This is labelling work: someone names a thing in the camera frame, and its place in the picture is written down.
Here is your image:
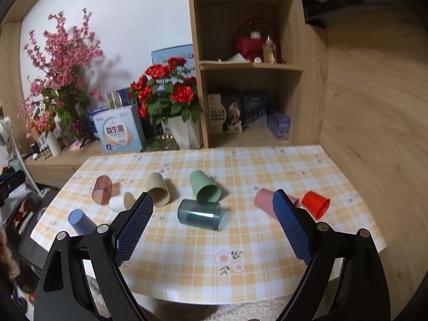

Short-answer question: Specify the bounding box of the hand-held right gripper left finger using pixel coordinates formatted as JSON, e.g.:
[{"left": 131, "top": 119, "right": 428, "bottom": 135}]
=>
[{"left": 33, "top": 192, "right": 154, "bottom": 321}]

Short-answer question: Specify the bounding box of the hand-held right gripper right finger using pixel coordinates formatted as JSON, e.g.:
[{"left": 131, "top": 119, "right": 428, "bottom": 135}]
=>
[{"left": 272, "top": 189, "right": 392, "bottom": 321}]

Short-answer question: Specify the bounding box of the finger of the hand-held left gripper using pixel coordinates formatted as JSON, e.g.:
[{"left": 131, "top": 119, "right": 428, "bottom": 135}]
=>
[{"left": 0, "top": 170, "right": 26, "bottom": 205}]

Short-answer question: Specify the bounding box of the white cup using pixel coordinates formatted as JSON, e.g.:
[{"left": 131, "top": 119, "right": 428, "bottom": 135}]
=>
[{"left": 109, "top": 192, "right": 136, "bottom": 213}]

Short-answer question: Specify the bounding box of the red cup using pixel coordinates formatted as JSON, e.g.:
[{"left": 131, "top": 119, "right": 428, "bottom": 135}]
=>
[{"left": 301, "top": 190, "right": 331, "bottom": 217}]

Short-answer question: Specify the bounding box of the pink cup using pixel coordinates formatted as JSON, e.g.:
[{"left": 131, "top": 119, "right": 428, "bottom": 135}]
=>
[{"left": 254, "top": 189, "right": 299, "bottom": 220}]

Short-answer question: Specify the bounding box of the beige cup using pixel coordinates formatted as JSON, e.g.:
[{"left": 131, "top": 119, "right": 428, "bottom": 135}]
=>
[{"left": 145, "top": 173, "right": 171, "bottom": 207}]

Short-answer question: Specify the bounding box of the brown translucent cup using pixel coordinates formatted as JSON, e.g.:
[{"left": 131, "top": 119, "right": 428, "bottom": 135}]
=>
[{"left": 93, "top": 175, "right": 113, "bottom": 205}]

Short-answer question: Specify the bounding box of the blue cup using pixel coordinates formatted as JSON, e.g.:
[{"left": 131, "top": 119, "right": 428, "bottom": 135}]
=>
[{"left": 68, "top": 209, "right": 98, "bottom": 235}]

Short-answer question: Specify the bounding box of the dark teal translucent cup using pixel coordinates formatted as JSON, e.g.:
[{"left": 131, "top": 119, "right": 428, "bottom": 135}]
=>
[{"left": 177, "top": 199, "right": 222, "bottom": 231}]

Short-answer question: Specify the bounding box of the green cup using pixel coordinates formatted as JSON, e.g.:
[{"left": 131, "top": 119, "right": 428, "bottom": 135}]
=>
[{"left": 189, "top": 170, "right": 221, "bottom": 203}]

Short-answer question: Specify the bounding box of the low wooden cabinet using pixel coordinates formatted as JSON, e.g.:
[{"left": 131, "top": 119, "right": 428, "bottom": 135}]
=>
[{"left": 25, "top": 140, "right": 105, "bottom": 188}]

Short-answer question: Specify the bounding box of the white fan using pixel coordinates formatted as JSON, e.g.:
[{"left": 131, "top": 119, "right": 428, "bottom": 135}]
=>
[{"left": 0, "top": 116, "right": 14, "bottom": 148}]

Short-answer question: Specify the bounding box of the white slim vase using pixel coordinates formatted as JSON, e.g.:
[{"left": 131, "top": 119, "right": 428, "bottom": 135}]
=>
[{"left": 46, "top": 133, "right": 63, "bottom": 157}]

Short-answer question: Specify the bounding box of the red patterned cloth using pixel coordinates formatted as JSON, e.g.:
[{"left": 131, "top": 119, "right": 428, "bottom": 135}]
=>
[{"left": 0, "top": 201, "right": 36, "bottom": 296}]

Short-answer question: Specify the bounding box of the yellow checked tablecloth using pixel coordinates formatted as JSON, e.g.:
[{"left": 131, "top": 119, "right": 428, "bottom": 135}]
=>
[{"left": 30, "top": 144, "right": 388, "bottom": 305}]

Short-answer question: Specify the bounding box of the silver tray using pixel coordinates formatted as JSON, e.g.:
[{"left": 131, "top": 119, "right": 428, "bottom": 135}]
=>
[{"left": 143, "top": 133, "right": 178, "bottom": 152}]

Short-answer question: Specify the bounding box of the white and blue carton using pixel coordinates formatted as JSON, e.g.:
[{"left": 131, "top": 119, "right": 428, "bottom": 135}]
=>
[{"left": 92, "top": 105, "right": 146, "bottom": 153}]

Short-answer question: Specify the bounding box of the purple box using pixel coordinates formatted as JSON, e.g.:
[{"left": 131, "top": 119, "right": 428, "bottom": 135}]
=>
[{"left": 267, "top": 108, "right": 291, "bottom": 140}]

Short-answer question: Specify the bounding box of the white faceted vase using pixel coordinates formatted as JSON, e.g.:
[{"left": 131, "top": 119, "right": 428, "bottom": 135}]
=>
[{"left": 166, "top": 115, "right": 202, "bottom": 150}]

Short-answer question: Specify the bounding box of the pink blossom bouquet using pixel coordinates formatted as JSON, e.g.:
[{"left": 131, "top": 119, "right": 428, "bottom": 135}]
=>
[{"left": 18, "top": 7, "right": 105, "bottom": 143}]

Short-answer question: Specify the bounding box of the dark blue box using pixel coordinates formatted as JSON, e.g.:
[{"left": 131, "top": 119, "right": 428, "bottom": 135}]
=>
[{"left": 241, "top": 91, "right": 271, "bottom": 129}]

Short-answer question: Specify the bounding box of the clear glass jar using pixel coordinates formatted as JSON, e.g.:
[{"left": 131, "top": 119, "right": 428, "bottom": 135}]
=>
[{"left": 106, "top": 90, "right": 123, "bottom": 111}]

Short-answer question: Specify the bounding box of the dark box with figure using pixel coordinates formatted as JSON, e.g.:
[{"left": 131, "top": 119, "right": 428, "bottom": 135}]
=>
[{"left": 222, "top": 89, "right": 244, "bottom": 134}]

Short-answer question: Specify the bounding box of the white and black box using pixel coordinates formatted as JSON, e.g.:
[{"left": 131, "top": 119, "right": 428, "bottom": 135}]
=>
[{"left": 207, "top": 93, "right": 228, "bottom": 135}]

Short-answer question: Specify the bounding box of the red rose bouquet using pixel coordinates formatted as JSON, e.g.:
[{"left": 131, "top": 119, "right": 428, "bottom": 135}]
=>
[{"left": 129, "top": 57, "right": 203, "bottom": 127}]

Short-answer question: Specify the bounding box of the wooden shelf unit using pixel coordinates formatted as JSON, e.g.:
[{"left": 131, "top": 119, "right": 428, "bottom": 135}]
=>
[{"left": 186, "top": 0, "right": 331, "bottom": 150}]

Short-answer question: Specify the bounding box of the large blue and white box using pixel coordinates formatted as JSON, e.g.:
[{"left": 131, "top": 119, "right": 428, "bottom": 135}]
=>
[{"left": 151, "top": 44, "right": 195, "bottom": 76}]

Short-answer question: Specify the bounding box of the clear glass bottle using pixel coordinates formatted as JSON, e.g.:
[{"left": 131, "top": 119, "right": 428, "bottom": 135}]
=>
[{"left": 263, "top": 35, "right": 277, "bottom": 64}]

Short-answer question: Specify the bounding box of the white paper sheet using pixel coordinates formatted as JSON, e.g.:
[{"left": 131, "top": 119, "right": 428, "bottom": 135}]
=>
[{"left": 200, "top": 53, "right": 252, "bottom": 64}]

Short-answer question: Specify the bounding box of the red basket with handle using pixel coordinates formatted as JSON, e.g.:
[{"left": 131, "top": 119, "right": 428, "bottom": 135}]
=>
[{"left": 232, "top": 19, "right": 285, "bottom": 64}]

